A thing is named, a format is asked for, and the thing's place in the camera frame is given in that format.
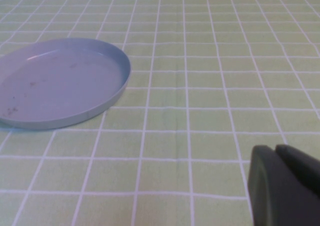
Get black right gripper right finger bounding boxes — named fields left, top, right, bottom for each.
left=274, top=143, right=320, bottom=199

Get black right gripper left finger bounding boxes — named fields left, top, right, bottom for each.
left=248, top=144, right=320, bottom=226

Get blue round plate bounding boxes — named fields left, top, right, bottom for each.
left=0, top=37, right=132, bottom=131

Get green checked tablecloth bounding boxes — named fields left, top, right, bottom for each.
left=0, top=0, right=320, bottom=226

